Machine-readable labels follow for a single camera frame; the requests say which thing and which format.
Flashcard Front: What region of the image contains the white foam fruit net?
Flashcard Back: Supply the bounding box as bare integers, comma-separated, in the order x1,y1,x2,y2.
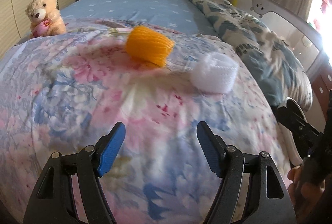
190,52,239,94

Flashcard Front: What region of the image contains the orange foam fruit net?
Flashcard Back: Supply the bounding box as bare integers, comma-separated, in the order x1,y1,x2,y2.
125,25,175,67

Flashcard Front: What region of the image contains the white round trash bin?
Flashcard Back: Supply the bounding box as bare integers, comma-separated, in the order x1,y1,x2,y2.
278,97,311,166

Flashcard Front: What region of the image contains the person's right hand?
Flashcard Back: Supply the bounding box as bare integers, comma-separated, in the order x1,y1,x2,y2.
288,165,331,223

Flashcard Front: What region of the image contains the blue white cartoon duvet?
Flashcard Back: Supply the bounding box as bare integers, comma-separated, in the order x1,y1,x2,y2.
189,0,313,111

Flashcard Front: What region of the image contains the red brown drawer cabinet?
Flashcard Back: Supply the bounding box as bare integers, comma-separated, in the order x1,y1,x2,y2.
312,64,331,119

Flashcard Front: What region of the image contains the floral pink blue quilt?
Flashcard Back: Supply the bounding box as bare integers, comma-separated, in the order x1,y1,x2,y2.
1,18,290,223

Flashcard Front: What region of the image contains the blue bed sheet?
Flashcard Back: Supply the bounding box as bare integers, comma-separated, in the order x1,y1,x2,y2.
61,0,217,36

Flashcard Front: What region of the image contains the beige teddy bear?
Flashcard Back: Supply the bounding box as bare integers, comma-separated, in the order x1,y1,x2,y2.
25,0,66,39

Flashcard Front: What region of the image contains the grey baby crib rail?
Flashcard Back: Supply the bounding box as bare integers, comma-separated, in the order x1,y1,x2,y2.
229,0,327,76

